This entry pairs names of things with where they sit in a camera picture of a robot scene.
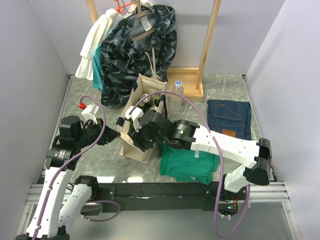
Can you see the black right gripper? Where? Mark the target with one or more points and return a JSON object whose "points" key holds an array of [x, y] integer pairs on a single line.
{"points": [[136, 137]]}

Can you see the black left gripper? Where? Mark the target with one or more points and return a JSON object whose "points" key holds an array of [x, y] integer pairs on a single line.
{"points": [[109, 135]]}

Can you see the clear water bottle blue cap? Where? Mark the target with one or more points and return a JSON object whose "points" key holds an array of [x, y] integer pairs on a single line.
{"points": [[176, 101]]}

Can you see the beige canvas tote bag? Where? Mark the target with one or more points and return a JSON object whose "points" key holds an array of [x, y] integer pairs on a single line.
{"points": [[133, 145]]}

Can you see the green glass bottle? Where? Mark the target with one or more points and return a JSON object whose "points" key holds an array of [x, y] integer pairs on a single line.
{"points": [[142, 106], [157, 100]]}

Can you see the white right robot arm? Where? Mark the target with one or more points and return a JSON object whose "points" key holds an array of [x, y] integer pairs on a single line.
{"points": [[254, 157]]}

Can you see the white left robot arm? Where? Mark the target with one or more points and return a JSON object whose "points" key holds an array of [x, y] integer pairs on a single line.
{"points": [[54, 216]]}

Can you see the red white beverage can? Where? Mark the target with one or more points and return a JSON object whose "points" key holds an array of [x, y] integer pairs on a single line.
{"points": [[154, 108]]}

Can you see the silver beverage can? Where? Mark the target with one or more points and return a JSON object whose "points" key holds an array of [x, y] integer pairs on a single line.
{"points": [[147, 100]]}

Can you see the green printed t-shirt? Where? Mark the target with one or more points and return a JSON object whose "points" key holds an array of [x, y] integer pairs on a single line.
{"points": [[188, 165]]}

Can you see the teal hanging garment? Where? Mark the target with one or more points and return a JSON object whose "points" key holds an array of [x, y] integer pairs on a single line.
{"points": [[97, 81]]}

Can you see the wooden clothes rack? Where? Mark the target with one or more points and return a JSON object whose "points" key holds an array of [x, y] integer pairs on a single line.
{"points": [[191, 76]]}

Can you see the folded blue jeans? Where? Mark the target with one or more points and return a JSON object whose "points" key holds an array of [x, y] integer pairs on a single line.
{"points": [[231, 118]]}

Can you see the dark patterned hanging shirt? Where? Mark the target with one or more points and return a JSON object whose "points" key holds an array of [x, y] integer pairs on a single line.
{"points": [[122, 59]]}

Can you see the white hanging garment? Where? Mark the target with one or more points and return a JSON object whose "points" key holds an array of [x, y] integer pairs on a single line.
{"points": [[98, 31]]}

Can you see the wooden clothes hanger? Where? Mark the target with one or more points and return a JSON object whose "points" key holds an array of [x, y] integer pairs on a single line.
{"points": [[142, 16]]}

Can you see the orange clothes hanger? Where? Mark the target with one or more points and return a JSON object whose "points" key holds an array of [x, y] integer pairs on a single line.
{"points": [[121, 7]]}

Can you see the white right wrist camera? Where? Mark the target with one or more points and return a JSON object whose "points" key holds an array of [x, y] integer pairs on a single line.
{"points": [[134, 114]]}

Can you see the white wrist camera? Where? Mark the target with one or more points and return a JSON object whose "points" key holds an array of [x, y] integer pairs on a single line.
{"points": [[134, 114], [89, 112]]}

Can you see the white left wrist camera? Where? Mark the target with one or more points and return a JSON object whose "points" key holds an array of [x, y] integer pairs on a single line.
{"points": [[89, 112]]}

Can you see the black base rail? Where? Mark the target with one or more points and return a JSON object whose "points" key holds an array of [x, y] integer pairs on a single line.
{"points": [[161, 196]]}

